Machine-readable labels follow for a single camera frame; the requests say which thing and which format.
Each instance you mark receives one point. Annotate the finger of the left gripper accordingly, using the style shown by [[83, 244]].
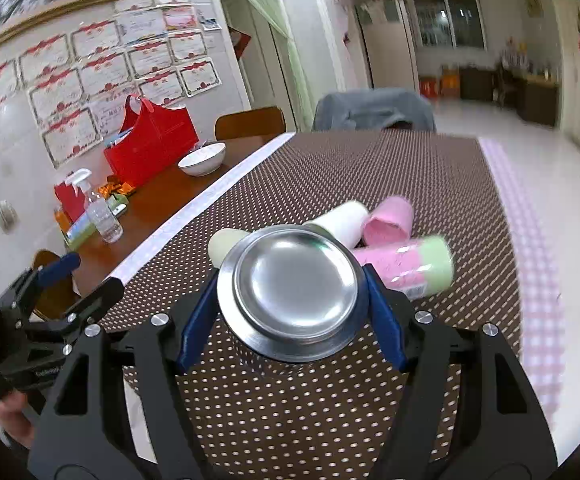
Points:
[[58, 270], [95, 306]]

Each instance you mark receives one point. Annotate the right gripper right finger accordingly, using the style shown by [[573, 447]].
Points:
[[500, 430]]

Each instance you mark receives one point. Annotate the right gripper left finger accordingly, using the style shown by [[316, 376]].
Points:
[[84, 429]]

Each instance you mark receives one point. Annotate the black blue steel cup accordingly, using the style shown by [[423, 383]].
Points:
[[290, 296]]

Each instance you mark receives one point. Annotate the pink green cylindrical cup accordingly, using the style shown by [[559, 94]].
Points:
[[418, 268]]

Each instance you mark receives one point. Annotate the cream plastic cup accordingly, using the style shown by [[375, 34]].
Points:
[[222, 242]]

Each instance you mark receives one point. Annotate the pink plastic cup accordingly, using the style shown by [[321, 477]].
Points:
[[390, 222]]

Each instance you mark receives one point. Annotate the white paper cup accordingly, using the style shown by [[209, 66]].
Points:
[[344, 223]]

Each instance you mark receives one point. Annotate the person's left hand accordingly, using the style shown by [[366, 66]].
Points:
[[14, 420]]

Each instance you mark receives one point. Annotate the near wooden chair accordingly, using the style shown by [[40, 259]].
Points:
[[59, 296]]

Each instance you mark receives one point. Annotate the green tray organizer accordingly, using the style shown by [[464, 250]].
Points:
[[81, 230]]

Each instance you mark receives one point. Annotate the red paper box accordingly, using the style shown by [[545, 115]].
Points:
[[71, 199]]

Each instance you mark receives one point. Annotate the clear spray bottle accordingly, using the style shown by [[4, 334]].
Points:
[[96, 207]]

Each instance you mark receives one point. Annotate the brown polka dot tablecloth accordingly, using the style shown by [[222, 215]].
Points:
[[330, 420]]

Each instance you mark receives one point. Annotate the red tote bag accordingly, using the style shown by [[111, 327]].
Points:
[[155, 138]]

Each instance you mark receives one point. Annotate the white ceramic bowl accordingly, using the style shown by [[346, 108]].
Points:
[[203, 161]]

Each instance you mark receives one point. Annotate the brown wooden chair back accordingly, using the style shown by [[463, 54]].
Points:
[[259, 122]]

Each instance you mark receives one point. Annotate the chair with grey jacket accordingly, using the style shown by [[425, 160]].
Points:
[[374, 109]]

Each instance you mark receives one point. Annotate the dark wooden desk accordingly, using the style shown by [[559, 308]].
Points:
[[534, 98]]

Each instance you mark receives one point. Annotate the orange cardboard boxes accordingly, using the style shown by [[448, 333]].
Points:
[[445, 85]]

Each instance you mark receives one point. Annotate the window with bars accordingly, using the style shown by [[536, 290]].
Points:
[[450, 23]]

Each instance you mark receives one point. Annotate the white refrigerator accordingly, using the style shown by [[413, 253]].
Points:
[[387, 43]]

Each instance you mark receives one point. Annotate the small framed wall picture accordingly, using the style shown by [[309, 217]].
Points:
[[534, 8]]

